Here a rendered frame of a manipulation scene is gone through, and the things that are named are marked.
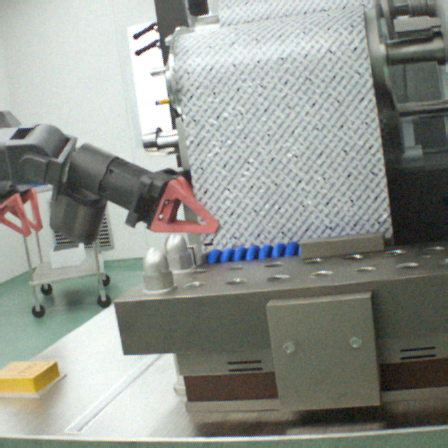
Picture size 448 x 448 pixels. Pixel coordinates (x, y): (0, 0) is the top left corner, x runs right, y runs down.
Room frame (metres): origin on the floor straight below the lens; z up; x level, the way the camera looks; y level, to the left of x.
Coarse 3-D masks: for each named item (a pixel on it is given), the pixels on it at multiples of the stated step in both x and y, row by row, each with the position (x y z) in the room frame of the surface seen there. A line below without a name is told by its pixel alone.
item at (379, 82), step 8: (368, 16) 0.93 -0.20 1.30; (368, 24) 0.92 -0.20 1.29; (376, 24) 0.92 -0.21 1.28; (368, 32) 0.92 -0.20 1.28; (376, 32) 0.91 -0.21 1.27; (368, 40) 0.91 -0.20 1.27; (376, 40) 0.91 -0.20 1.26; (368, 48) 0.91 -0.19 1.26; (376, 48) 0.91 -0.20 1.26; (376, 56) 0.91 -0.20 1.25; (376, 64) 0.91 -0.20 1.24; (376, 72) 0.91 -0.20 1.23; (376, 80) 0.92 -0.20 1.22; (384, 80) 0.92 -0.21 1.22; (376, 88) 0.93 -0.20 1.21; (384, 88) 0.93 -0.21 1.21; (376, 96) 0.94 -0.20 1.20; (384, 96) 0.94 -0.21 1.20
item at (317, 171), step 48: (192, 144) 0.97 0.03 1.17; (240, 144) 0.95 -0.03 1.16; (288, 144) 0.94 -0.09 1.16; (336, 144) 0.92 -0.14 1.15; (240, 192) 0.96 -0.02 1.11; (288, 192) 0.94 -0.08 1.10; (336, 192) 0.92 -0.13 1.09; (384, 192) 0.91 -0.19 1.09; (240, 240) 0.96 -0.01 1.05; (288, 240) 0.94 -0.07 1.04
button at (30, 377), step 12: (0, 372) 0.94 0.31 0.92; (12, 372) 0.93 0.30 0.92; (24, 372) 0.93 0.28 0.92; (36, 372) 0.92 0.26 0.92; (48, 372) 0.94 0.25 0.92; (0, 384) 0.92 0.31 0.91; (12, 384) 0.91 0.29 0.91; (24, 384) 0.91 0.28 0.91; (36, 384) 0.91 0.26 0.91; (48, 384) 0.93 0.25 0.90
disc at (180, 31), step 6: (180, 30) 1.01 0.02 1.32; (186, 30) 1.03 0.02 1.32; (174, 36) 0.99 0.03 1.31; (180, 36) 1.01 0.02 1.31; (174, 42) 0.98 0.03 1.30; (174, 48) 0.98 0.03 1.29; (174, 54) 0.97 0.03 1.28; (174, 60) 0.97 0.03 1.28; (174, 66) 0.97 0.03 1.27; (174, 72) 0.97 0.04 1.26; (174, 78) 0.96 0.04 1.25; (174, 84) 0.96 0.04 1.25; (174, 90) 0.96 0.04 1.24; (174, 96) 0.96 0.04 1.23; (180, 102) 0.97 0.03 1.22; (180, 108) 0.97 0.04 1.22; (180, 114) 0.97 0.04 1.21
